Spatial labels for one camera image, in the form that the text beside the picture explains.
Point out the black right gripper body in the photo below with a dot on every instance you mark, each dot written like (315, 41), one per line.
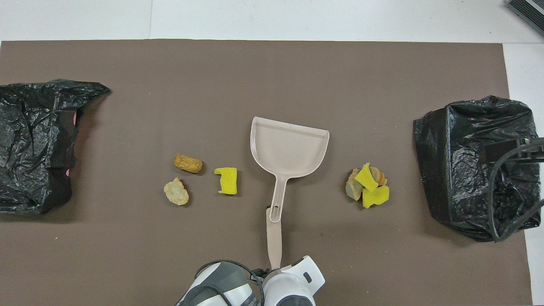
(536, 153)

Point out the pile of yellow scraps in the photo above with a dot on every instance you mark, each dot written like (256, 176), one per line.
(366, 178)
(374, 197)

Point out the beige plastic dustpan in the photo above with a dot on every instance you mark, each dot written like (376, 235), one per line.
(289, 148)

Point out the yellow sponge piece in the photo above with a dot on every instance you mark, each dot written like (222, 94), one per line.
(227, 182)

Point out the golden brown toy nugget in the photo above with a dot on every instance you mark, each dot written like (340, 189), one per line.
(188, 163)

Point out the pale cream toy nugget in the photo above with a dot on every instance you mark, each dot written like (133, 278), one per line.
(176, 193)

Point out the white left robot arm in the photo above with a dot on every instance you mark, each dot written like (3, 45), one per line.
(293, 284)

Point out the black bag lined bin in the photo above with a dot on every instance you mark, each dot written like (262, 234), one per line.
(459, 170)
(38, 178)

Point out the grey ribbed device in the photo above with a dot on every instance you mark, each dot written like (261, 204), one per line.
(531, 10)

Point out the brown table mat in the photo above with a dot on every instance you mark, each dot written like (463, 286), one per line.
(272, 76)

